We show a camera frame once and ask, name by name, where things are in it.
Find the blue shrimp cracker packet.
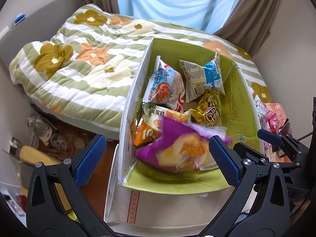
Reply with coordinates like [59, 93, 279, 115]
[142, 56, 185, 113]

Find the black cable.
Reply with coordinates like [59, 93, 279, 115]
[295, 132, 314, 141]

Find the cream blue snack packet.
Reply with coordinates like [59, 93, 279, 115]
[178, 53, 225, 103]

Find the pink striped snack packet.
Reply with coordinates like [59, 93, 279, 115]
[266, 109, 280, 135]

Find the purple cake snack packet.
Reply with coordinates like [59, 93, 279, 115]
[135, 117, 232, 173]

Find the grey headboard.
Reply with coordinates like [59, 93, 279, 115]
[1, 0, 84, 68]

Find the floral striped quilt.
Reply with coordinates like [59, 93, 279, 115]
[8, 4, 272, 140]

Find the brown chocolate snack packet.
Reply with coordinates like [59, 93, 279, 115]
[279, 118, 292, 136]

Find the yellow object on floor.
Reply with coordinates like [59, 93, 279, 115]
[19, 146, 71, 211]

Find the orange white cake packet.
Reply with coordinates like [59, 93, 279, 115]
[133, 103, 191, 147]

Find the blue white object on headboard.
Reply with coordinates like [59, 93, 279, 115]
[13, 13, 26, 27]

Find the power strip with cables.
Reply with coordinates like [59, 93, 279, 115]
[27, 114, 86, 157]

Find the blue window sheet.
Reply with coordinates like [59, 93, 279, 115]
[118, 0, 238, 34]

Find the green cardboard box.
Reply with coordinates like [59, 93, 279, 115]
[117, 37, 265, 195]

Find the grey white snack packet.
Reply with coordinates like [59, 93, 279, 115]
[254, 95, 266, 128]

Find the right brown curtain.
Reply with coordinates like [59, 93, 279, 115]
[214, 0, 282, 57]

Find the orange flowers towel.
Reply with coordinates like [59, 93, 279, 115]
[263, 103, 290, 162]

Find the gold black snack packet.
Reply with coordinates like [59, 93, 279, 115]
[189, 88, 222, 127]

